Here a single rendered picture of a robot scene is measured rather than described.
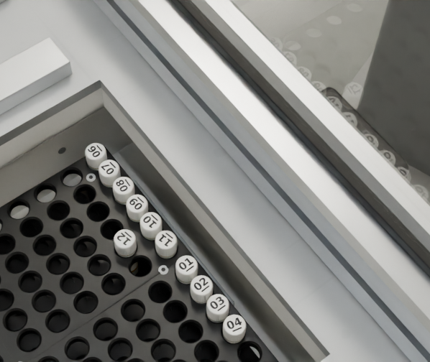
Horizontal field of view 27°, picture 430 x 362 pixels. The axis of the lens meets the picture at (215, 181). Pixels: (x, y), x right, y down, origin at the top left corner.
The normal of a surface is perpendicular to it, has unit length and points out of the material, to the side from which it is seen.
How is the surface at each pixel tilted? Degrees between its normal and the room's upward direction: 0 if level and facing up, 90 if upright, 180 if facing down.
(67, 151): 90
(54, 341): 0
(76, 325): 0
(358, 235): 0
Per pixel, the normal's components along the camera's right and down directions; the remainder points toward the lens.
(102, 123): 0.60, 0.70
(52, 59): 0.02, -0.49
